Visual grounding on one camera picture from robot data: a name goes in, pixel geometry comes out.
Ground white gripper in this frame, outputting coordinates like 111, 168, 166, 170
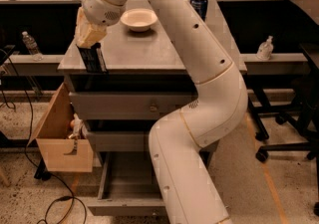
75, 0, 125, 48

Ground dark blue rxbar wrapper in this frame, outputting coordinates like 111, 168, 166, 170
78, 43, 108, 74

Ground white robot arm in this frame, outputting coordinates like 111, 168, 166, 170
75, 0, 247, 224

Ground grey drawer cabinet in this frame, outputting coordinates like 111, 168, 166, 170
58, 0, 248, 217

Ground grey top drawer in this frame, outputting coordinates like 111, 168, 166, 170
69, 92, 196, 120

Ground grey middle drawer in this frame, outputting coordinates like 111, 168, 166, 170
84, 131, 162, 152

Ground grey open bottom drawer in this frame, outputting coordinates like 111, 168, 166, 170
88, 151, 166, 216

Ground white bowl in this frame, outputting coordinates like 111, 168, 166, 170
121, 9, 158, 32

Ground clear plastic water bottle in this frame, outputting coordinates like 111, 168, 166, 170
22, 31, 43, 62

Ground items inside cardboard box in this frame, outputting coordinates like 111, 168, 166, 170
68, 113, 85, 139

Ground open cardboard box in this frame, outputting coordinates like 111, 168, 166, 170
28, 84, 94, 172

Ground blue soda can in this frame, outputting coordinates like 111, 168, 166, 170
190, 0, 208, 20

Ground black rolling chair base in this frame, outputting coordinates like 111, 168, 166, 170
247, 88, 319, 217

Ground black floor cable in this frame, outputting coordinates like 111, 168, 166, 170
0, 48, 88, 224

